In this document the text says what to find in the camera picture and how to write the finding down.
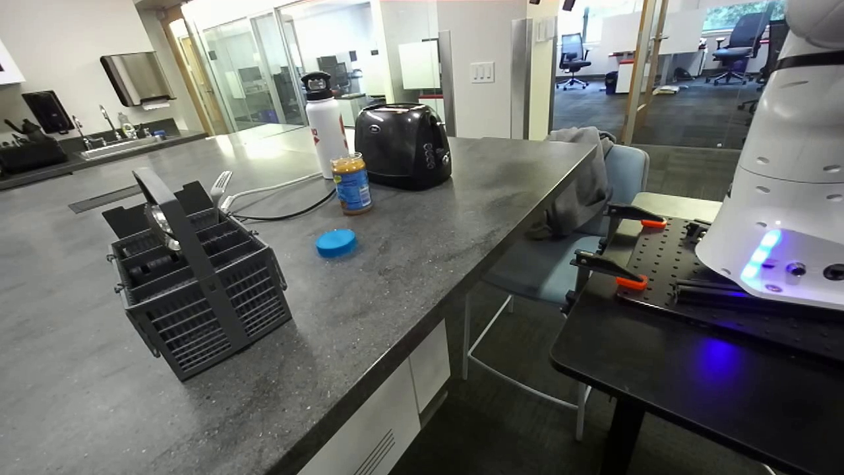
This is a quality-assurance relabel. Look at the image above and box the white bottle black cap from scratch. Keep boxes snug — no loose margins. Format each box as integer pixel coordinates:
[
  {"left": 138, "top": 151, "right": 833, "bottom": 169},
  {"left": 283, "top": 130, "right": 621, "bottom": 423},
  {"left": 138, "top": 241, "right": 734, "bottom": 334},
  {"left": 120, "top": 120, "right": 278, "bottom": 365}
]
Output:
[{"left": 299, "top": 72, "right": 352, "bottom": 182}]

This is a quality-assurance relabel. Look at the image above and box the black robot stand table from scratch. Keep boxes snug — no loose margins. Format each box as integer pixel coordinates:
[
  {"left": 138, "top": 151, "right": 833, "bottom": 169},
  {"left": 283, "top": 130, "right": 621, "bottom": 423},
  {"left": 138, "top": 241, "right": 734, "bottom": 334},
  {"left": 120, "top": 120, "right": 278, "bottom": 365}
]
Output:
[{"left": 548, "top": 287, "right": 844, "bottom": 475}]

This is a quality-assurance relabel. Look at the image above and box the wall paper towel dispenser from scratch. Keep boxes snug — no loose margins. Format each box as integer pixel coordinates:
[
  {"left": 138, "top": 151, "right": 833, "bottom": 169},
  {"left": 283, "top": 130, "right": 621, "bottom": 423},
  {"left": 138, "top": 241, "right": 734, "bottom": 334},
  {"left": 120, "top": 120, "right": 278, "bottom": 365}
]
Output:
[{"left": 97, "top": 50, "right": 177, "bottom": 112}]

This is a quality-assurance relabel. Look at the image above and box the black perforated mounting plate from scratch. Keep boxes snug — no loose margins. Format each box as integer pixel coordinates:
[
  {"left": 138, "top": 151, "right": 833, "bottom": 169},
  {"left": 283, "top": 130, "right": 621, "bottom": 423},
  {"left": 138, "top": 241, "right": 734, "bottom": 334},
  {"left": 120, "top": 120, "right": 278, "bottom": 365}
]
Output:
[{"left": 612, "top": 215, "right": 844, "bottom": 337}]

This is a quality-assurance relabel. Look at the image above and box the sink faucet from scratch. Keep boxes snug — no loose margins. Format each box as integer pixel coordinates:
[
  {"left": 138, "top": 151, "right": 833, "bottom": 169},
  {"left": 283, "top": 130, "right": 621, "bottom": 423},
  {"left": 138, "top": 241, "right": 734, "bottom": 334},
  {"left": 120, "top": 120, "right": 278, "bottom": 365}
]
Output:
[{"left": 95, "top": 103, "right": 125, "bottom": 141}]

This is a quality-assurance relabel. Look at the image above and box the grey hooded coat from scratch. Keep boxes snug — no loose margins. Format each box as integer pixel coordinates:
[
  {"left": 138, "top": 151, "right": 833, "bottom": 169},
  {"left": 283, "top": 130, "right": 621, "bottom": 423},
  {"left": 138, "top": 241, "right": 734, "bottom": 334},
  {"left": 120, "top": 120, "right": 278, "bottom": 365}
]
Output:
[{"left": 526, "top": 124, "right": 621, "bottom": 242}]

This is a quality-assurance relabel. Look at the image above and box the black power cable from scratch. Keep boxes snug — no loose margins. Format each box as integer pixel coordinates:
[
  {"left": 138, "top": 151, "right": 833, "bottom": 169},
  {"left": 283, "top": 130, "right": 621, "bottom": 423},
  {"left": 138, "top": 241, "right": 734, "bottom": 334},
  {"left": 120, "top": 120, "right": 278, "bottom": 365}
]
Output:
[{"left": 229, "top": 179, "right": 340, "bottom": 225}]

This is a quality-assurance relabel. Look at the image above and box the white light switch plate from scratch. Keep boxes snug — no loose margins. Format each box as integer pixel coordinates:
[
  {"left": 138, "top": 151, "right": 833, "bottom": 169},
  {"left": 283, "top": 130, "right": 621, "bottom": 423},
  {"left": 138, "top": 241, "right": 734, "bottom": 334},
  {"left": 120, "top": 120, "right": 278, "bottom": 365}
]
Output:
[{"left": 468, "top": 59, "right": 500, "bottom": 87}]

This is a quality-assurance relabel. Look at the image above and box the dark office chair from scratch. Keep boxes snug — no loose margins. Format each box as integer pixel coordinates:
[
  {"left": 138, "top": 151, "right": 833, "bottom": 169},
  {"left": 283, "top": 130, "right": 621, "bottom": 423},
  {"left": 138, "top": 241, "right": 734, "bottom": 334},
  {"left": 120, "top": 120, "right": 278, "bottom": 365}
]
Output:
[{"left": 711, "top": 12, "right": 770, "bottom": 87}]

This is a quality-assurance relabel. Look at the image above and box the peanut butter jar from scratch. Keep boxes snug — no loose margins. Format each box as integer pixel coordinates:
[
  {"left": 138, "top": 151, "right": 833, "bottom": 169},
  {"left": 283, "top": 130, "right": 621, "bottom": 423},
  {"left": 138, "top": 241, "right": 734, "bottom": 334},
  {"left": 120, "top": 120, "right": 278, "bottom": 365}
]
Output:
[{"left": 331, "top": 153, "right": 376, "bottom": 219}]

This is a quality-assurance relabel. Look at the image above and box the dark grey cutlery basket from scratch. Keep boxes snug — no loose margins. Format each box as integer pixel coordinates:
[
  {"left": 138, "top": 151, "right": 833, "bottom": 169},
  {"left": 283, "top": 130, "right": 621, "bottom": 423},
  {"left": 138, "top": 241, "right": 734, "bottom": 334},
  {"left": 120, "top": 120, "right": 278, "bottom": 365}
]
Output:
[{"left": 101, "top": 166, "right": 295, "bottom": 385}]

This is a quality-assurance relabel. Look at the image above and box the orange handled black clamp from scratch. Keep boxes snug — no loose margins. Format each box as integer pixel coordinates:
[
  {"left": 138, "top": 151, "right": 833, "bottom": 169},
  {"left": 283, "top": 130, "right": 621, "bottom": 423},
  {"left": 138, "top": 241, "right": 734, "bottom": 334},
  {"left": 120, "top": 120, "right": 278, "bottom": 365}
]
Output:
[
  {"left": 572, "top": 249, "right": 654, "bottom": 301},
  {"left": 604, "top": 203, "right": 671, "bottom": 252}
]

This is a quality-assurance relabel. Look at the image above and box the blue round lid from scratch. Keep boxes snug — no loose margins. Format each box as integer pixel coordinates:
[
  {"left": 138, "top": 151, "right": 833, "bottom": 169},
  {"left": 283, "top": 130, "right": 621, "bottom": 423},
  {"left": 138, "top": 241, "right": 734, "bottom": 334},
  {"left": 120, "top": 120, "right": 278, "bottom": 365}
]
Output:
[{"left": 314, "top": 227, "right": 361, "bottom": 261}]

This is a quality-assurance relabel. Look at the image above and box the blue office chair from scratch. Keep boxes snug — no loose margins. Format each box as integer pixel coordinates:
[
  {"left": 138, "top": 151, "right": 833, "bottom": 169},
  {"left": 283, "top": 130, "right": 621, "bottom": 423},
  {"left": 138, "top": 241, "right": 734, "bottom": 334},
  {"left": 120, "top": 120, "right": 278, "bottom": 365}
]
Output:
[{"left": 558, "top": 31, "right": 593, "bottom": 93}]

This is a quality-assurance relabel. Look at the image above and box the black toaster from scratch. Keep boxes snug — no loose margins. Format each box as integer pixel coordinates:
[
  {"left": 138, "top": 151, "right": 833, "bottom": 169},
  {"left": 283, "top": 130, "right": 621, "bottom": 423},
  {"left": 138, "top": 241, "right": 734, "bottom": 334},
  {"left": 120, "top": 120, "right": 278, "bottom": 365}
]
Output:
[{"left": 355, "top": 101, "right": 453, "bottom": 194}]

